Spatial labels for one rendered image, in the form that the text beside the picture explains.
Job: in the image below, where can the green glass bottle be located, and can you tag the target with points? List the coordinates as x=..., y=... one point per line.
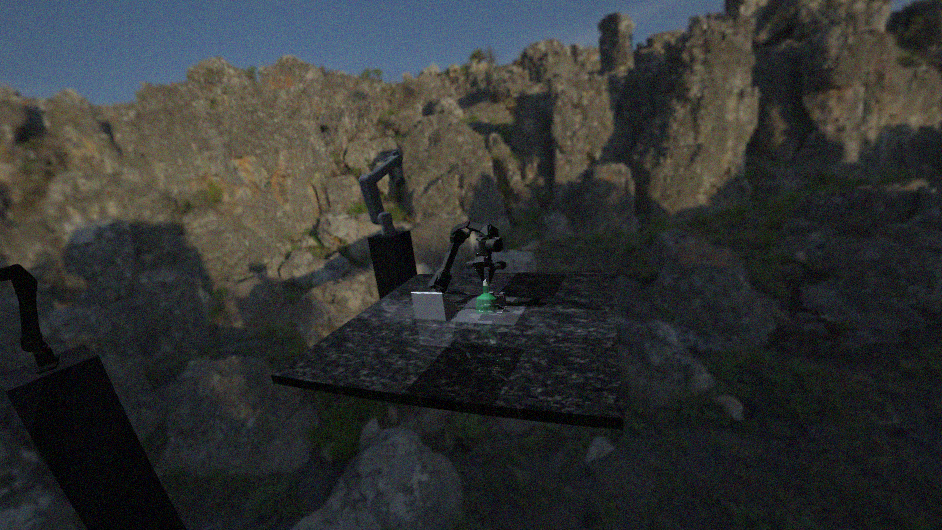
x=486, y=303

